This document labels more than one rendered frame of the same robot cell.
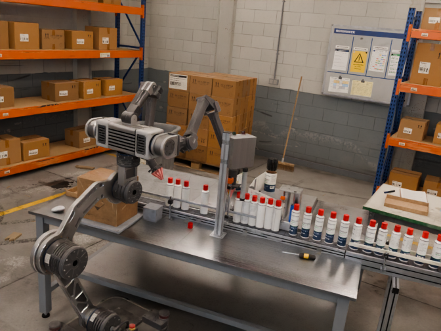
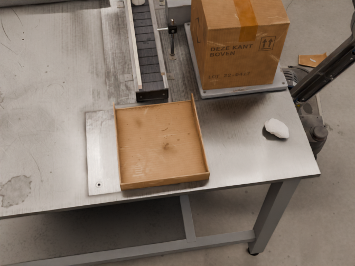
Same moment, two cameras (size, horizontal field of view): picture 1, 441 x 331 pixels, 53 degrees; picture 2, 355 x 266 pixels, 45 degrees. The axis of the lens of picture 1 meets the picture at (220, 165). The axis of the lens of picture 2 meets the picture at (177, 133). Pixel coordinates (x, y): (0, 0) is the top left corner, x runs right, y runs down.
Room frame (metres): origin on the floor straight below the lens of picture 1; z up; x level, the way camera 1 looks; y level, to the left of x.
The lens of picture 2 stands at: (3.34, 1.57, 1.95)
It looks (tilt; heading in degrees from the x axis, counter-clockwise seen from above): 56 degrees down; 242
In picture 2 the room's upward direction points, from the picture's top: 1 degrees clockwise
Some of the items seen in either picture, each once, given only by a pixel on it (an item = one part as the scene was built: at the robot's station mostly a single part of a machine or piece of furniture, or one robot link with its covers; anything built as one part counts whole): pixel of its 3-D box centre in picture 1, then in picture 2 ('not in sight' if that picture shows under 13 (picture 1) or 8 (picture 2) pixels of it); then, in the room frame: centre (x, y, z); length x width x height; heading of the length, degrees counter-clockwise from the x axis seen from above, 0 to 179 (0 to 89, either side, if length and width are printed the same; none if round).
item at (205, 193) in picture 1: (205, 199); not in sight; (2.77, 0.08, 0.98); 0.05 x 0.05 x 0.20
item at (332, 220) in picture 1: (331, 227); not in sight; (2.49, -0.70, 0.98); 0.05 x 0.05 x 0.20
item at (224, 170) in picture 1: (222, 184); not in sight; (2.57, -0.02, 1.16); 0.04 x 0.04 x 0.67; 71
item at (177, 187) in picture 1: (177, 193); not in sight; (2.83, 0.28, 0.98); 0.05 x 0.05 x 0.20
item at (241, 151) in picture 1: (239, 150); not in sight; (2.61, -0.10, 1.38); 0.17 x 0.10 x 0.19; 126
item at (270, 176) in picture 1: (270, 176); not in sight; (3.23, -0.39, 1.04); 0.09 x 0.09 x 0.29
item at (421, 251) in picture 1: (422, 247); not in sight; (2.32, -1.19, 0.98); 0.05 x 0.05 x 0.20
